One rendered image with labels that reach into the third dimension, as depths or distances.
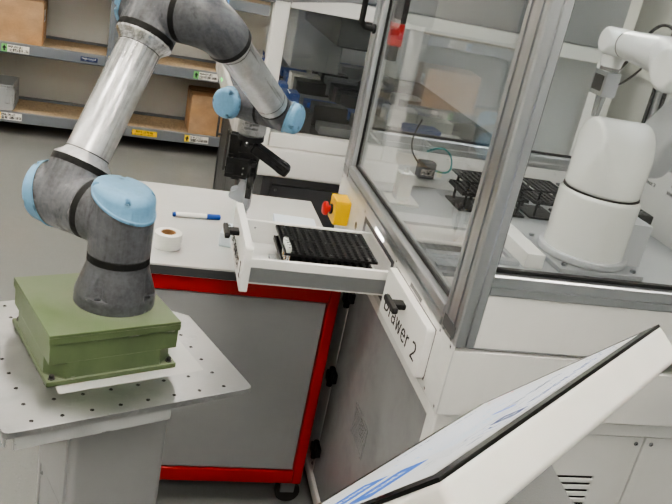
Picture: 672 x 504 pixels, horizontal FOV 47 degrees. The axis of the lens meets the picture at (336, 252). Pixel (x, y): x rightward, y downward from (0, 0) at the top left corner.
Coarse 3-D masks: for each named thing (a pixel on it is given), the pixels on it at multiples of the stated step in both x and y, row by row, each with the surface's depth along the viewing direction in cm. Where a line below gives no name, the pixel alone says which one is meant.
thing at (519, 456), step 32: (640, 352) 93; (576, 384) 81; (608, 384) 84; (640, 384) 89; (544, 416) 74; (576, 416) 77; (608, 416) 82; (480, 448) 66; (512, 448) 69; (544, 448) 72; (448, 480) 62; (480, 480) 64; (512, 480) 67; (544, 480) 89
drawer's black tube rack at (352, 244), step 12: (288, 228) 192; (300, 228) 194; (276, 240) 191; (300, 240) 186; (312, 240) 188; (324, 240) 189; (336, 240) 191; (348, 240) 193; (360, 240) 194; (300, 252) 179; (312, 252) 181; (324, 252) 182; (336, 252) 183; (348, 252) 185; (360, 252) 186; (336, 264) 184; (348, 264) 185; (360, 264) 188
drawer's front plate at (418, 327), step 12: (396, 276) 169; (384, 288) 176; (396, 288) 168; (408, 288) 164; (384, 300) 175; (408, 300) 160; (384, 312) 174; (408, 312) 159; (420, 312) 154; (408, 324) 158; (420, 324) 152; (396, 336) 164; (408, 336) 157; (420, 336) 151; (432, 336) 149; (408, 348) 157; (420, 348) 150; (408, 360) 156; (420, 360) 150; (420, 372) 151
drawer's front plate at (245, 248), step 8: (240, 208) 190; (240, 216) 185; (240, 224) 181; (240, 232) 180; (248, 232) 176; (240, 240) 178; (248, 240) 172; (232, 248) 192; (240, 248) 177; (248, 248) 169; (240, 256) 175; (248, 256) 169; (248, 264) 170; (240, 272) 173; (248, 272) 171; (240, 280) 171; (248, 280) 172; (240, 288) 172
